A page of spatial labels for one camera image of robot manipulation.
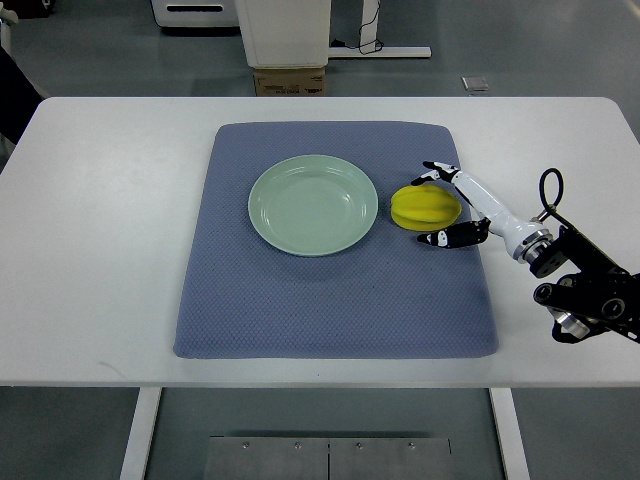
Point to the right white table leg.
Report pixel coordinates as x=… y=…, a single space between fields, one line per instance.
x=509 y=435

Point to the left white table leg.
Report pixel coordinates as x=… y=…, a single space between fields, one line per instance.
x=141 y=433

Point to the grey floor plate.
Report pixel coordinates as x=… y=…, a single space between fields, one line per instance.
x=474 y=84

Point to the cardboard box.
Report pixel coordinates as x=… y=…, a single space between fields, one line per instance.
x=298 y=82

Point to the white table leg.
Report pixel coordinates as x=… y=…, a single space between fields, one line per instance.
x=141 y=433
x=509 y=435

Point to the white appliance with slot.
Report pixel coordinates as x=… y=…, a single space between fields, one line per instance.
x=194 y=13

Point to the yellow starfruit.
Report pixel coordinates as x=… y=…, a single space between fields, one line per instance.
x=424 y=208

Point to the blue textured mat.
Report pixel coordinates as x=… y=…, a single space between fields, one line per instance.
x=387 y=297

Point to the light green plate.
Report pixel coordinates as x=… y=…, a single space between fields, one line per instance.
x=313 y=205

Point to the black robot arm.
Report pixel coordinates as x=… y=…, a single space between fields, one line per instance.
x=600 y=297

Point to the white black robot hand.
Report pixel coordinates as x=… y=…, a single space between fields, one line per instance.
x=524 y=240

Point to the white desk leg base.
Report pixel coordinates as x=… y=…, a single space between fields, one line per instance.
x=369 y=46

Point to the white cabinet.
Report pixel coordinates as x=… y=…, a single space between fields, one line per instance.
x=281 y=34

